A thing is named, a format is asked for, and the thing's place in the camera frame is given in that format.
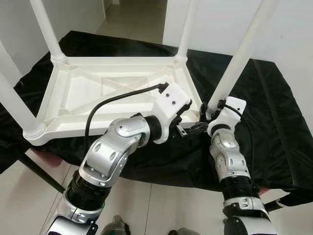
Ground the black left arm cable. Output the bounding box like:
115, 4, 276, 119
84, 83, 170, 158

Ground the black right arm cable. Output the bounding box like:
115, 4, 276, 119
224, 104, 256, 169

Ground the grey robot left foot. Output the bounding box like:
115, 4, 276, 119
100, 215, 131, 235

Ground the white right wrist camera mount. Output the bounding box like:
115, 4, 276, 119
207, 96, 248, 138

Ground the white plastic children table top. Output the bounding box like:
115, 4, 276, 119
23, 54, 204, 147

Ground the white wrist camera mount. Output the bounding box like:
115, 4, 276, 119
207, 96, 248, 138
151, 82, 193, 145

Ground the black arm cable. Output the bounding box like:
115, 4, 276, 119
224, 104, 256, 169
84, 83, 170, 158

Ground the grey robot right foot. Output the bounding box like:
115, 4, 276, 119
168, 227, 202, 235

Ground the grey robot foot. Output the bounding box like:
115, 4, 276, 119
168, 227, 202, 235
100, 215, 131, 235

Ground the black table cloth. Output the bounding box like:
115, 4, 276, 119
0, 30, 313, 194

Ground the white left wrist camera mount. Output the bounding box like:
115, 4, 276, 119
151, 82, 193, 145

